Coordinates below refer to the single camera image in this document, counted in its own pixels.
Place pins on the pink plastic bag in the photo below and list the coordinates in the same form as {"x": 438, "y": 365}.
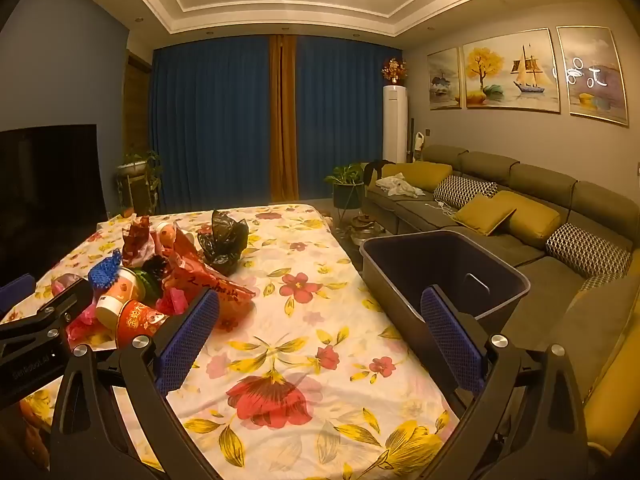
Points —
{"x": 82, "y": 327}

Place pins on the red-brown wrapper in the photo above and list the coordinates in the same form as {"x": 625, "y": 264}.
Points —
{"x": 136, "y": 240}

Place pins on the small grey landscape painting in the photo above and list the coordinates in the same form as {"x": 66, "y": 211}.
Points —
{"x": 444, "y": 80}

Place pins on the wooden wall panel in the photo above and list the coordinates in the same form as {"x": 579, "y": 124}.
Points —
{"x": 135, "y": 110}

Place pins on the green plastic bag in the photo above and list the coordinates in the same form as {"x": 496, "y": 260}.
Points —
{"x": 145, "y": 285}

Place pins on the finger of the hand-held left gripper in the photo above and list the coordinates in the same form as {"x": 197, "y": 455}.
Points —
{"x": 55, "y": 310}
{"x": 17, "y": 290}

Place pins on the orange curtain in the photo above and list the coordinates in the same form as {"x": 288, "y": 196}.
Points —
{"x": 283, "y": 120}

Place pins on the black television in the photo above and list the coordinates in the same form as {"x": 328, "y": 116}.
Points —
{"x": 50, "y": 195}

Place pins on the yellow square cushion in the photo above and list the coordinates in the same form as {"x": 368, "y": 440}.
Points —
{"x": 482, "y": 215}

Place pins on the floral tablecloth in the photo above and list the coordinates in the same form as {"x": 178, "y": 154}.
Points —
{"x": 300, "y": 320}

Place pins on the dark clothes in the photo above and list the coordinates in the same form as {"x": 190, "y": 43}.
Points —
{"x": 375, "y": 169}

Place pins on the potted green plant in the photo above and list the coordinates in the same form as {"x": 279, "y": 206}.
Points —
{"x": 347, "y": 180}

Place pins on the white orange-print paper cup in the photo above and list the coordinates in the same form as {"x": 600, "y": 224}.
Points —
{"x": 167, "y": 234}
{"x": 117, "y": 292}

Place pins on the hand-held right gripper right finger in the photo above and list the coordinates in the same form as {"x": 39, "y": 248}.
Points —
{"x": 452, "y": 340}

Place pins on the purple sky painting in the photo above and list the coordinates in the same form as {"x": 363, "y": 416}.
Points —
{"x": 592, "y": 75}

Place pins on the small orange object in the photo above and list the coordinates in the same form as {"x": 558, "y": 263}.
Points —
{"x": 127, "y": 212}

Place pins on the small pink wrapper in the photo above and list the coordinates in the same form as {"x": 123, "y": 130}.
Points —
{"x": 172, "y": 300}

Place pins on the large yellow cushion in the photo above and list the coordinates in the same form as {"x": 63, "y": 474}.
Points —
{"x": 617, "y": 400}

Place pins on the stick vacuum cleaner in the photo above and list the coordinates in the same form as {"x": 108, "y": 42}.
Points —
{"x": 417, "y": 142}

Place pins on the grey plastic bin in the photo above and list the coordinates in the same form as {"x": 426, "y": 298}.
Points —
{"x": 400, "y": 310}

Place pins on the wide sailboat painting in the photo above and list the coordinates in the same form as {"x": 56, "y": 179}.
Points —
{"x": 510, "y": 72}

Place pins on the red printed plastic wrapper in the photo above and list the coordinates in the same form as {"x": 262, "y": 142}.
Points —
{"x": 200, "y": 275}

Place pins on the tea set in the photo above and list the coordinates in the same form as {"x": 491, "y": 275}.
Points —
{"x": 365, "y": 227}

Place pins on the grey sectional sofa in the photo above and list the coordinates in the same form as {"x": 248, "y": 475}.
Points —
{"x": 540, "y": 280}

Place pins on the white clothes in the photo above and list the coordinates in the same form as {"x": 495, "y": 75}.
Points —
{"x": 400, "y": 186}

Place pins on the red paper cup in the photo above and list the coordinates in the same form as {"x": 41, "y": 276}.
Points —
{"x": 137, "y": 320}

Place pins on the white standing air conditioner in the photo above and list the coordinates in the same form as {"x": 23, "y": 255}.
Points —
{"x": 395, "y": 125}

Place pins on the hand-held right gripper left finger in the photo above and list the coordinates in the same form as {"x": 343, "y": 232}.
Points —
{"x": 187, "y": 340}

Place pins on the yellow pillow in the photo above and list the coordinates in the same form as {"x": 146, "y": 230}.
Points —
{"x": 535, "y": 220}
{"x": 425, "y": 175}

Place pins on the trailing plant on stand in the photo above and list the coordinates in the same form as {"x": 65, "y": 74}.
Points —
{"x": 137, "y": 165}

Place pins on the grey cushion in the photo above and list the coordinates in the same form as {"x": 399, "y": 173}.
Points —
{"x": 590, "y": 330}

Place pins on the blue curtain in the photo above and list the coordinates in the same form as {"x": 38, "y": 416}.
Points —
{"x": 210, "y": 125}
{"x": 345, "y": 110}

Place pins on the black white patterned pillow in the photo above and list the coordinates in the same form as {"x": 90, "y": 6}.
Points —
{"x": 587, "y": 250}
{"x": 465, "y": 191}

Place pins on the golden flower ornament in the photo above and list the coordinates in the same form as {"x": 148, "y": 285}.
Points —
{"x": 394, "y": 71}

